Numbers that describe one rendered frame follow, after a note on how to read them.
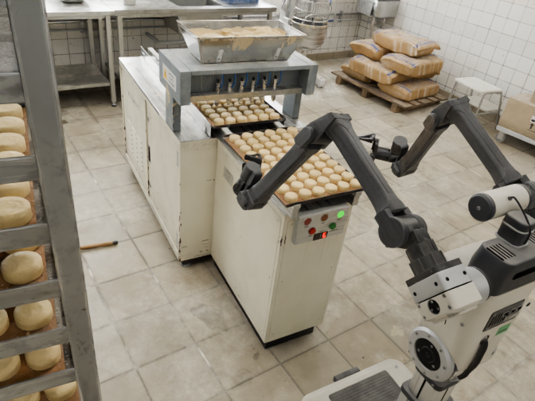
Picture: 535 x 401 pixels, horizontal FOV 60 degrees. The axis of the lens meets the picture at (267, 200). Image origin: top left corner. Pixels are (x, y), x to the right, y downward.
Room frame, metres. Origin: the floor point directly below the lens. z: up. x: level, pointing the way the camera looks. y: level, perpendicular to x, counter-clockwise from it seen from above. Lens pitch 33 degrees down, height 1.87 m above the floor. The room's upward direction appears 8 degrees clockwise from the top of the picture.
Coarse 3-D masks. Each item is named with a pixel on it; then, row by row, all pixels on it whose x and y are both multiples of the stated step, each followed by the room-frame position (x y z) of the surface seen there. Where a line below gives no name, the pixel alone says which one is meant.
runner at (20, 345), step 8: (64, 328) 0.42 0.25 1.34; (32, 336) 0.40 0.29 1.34; (40, 336) 0.41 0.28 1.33; (48, 336) 0.41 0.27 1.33; (56, 336) 0.41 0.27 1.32; (64, 336) 0.42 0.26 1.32; (0, 344) 0.38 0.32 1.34; (8, 344) 0.39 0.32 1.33; (16, 344) 0.39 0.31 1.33; (24, 344) 0.40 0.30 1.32; (32, 344) 0.40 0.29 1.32; (40, 344) 0.40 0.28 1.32; (48, 344) 0.41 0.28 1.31; (56, 344) 0.41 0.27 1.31; (0, 352) 0.38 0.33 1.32; (8, 352) 0.39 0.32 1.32; (16, 352) 0.39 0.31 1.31; (24, 352) 0.39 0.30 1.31
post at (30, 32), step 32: (32, 0) 0.41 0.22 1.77; (32, 32) 0.40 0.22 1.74; (32, 64) 0.40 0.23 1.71; (32, 96) 0.40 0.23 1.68; (32, 128) 0.40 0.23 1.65; (64, 160) 0.41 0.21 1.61; (64, 192) 0.41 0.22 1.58; (64, 224) 0.40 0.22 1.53; (64, 256) 0.40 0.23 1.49; (64, 288) 0.40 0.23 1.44; (96, 384) 0.41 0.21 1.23
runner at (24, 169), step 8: (0, 160) 0.41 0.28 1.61; (8, 160) 0.41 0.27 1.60; (16, 160) 0.41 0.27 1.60; (24, 160) 0.42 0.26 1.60; (32, 160) 0.42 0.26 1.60; (0, 168) 0.41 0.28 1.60; (8, 168) 0.41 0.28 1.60; (16, 168) 0.41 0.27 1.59; (24, 168) 0.42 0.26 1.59; (32, 168) 0.42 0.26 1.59; (0, 176) 0.40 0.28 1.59; (8, 176) 0.41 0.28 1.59; (16, 176) 0.41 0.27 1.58; (24, 176) 0.42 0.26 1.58; (32, 176) 0.42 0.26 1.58; (0, 184) 0.40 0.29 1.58
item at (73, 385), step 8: (64, 384) 0.45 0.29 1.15; (72, 384) 0.46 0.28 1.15; (40, 392) 0.45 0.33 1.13; (48, 392) 0.44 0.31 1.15; (56, 392) 0.44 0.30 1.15; (64, 392) 0.44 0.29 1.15; (72, 392) 0.45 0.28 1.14; (8, 400) 0.41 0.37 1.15; (16, 400) 0.42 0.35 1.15; (24, 400) 0.42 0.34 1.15; (32, 400) 0.42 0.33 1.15; (40, 400) 0.43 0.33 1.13; (48, 400) 0.43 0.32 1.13; (56, 400) 0.43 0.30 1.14; (64, 400) 0.44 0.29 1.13; (72, 400) 0.44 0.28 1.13
